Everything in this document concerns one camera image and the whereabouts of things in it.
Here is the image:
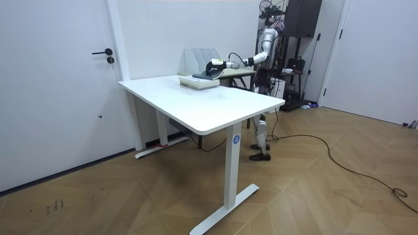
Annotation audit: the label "white standing desk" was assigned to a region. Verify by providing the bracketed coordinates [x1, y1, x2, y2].
[118, 74, 286, 235]

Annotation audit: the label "grey file holder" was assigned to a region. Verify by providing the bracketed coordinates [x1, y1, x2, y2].
[183, 47, 223, 76]

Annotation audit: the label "white thick book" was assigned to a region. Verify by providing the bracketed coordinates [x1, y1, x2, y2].
[178, 75, 221, 87]

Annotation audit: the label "black box on stand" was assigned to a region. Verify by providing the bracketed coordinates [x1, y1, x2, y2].
[280, 0, 323, 112]

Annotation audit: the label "robot body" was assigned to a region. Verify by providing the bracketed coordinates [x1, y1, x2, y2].
[255, 0, 289, 95]

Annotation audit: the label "grey desk control box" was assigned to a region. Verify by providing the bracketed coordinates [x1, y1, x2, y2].
[168, 117, 191, 135]

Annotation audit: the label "white door with black handle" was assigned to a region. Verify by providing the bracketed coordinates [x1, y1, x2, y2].
[0, 0, 135, 194]

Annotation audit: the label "robot legs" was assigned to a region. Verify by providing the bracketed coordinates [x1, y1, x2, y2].
[248, 113, 272, 162]

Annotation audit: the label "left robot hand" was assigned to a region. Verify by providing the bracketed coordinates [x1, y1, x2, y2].
[205, 58, 227, 74]

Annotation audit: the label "wooden desk with dark legs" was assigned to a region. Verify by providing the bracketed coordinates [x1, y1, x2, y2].
[219, 67, 257, 93]

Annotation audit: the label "cable bundle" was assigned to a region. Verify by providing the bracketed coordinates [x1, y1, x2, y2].
[268, 0, 290, 21]

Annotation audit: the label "pale book with green spine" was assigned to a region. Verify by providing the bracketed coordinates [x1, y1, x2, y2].
[179, 81, 221, 91]

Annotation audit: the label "black floor cable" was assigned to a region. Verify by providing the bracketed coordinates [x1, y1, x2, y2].
[266, 107, 418, 215]

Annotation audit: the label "black bag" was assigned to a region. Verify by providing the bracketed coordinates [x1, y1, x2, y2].
[286, 55, 307, 72]

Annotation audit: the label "plain white door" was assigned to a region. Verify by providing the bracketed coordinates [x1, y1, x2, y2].
[321, 0, 418, 127]

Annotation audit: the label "white bin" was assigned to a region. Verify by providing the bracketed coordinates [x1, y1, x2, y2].
[266, 77, 287, 114]

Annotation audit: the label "thin black cable under desk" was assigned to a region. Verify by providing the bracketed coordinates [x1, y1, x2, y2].
[189, 133, 228, 153]

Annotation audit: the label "dark book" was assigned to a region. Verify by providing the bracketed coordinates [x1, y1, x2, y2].
[191, 69, 226, 81]

